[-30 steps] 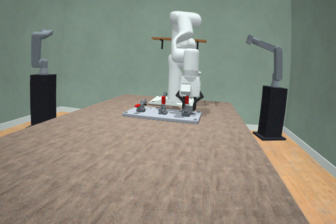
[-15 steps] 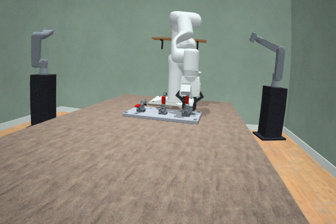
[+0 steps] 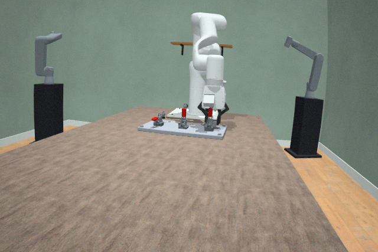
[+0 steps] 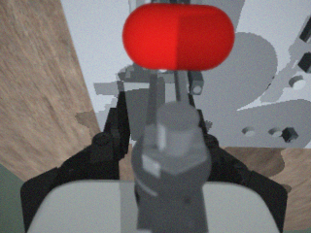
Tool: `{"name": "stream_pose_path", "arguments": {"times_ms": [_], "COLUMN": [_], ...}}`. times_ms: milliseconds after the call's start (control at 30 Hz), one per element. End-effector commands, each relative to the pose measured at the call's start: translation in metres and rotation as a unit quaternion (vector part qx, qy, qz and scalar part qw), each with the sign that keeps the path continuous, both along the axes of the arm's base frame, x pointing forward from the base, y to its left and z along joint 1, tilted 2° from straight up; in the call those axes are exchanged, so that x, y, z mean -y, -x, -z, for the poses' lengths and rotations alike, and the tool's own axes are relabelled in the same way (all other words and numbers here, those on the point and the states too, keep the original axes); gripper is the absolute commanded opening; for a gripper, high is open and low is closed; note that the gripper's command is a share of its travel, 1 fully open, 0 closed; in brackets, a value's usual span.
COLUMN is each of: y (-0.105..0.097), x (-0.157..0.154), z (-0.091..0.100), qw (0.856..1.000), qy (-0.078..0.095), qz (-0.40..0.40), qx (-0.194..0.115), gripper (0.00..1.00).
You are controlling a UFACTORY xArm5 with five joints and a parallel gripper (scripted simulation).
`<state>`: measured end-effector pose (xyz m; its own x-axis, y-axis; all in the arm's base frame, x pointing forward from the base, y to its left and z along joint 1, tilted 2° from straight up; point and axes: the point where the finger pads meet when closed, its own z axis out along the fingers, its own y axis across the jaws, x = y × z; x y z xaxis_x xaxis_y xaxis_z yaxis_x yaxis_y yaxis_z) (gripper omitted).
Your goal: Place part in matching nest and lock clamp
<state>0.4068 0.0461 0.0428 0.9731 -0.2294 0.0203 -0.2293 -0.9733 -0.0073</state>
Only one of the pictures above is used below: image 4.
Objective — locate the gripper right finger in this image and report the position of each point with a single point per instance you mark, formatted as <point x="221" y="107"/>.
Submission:
<point x="232" y="170"/>

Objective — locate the grey toggle clamp with red handle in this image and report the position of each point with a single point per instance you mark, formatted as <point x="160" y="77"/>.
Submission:
<point x="306" y="33"/>

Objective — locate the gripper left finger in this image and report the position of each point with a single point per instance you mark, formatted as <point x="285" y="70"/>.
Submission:
<point x="100" y="161"/>

